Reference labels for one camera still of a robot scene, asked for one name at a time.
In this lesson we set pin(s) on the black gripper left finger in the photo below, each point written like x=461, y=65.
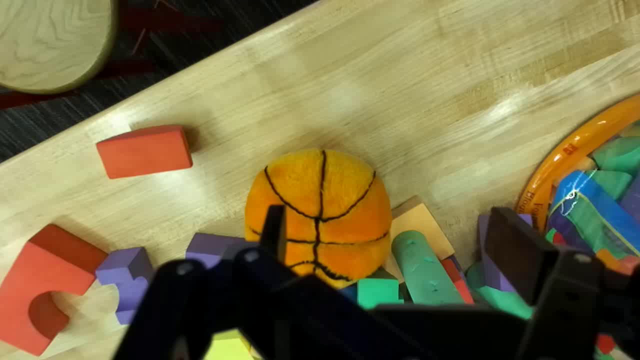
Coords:
x=220, y=313

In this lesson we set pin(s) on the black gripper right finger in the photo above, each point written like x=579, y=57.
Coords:
x=581, y=313

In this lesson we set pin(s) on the clear plastic toy basket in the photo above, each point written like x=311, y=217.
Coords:
x=566, y=151

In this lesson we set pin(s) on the yellow foam wedge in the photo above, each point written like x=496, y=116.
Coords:
x=231, y=347

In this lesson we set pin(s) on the purple rectangular foam block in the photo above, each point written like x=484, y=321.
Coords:
x=213, y=245

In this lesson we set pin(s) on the green foam block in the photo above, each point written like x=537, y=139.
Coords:
x=500, y=303
x=379, y=292

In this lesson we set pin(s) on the purple notched foam block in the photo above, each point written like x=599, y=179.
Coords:
x=127, y=272

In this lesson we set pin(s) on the orange plush pumpkin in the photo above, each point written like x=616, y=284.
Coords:
x=320, y=206

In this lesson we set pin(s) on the green foam cylinder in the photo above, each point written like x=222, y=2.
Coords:
x=422, y=270

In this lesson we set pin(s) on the small red foam brick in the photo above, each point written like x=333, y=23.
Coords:
x=142, y=152

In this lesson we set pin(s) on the tan flat square block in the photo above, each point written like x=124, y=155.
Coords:
x=420, y=222

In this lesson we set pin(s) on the red foam arch block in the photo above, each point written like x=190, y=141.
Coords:
x=41, y=266

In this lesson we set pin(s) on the round wooden stool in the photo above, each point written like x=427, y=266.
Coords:
x=46, y=40

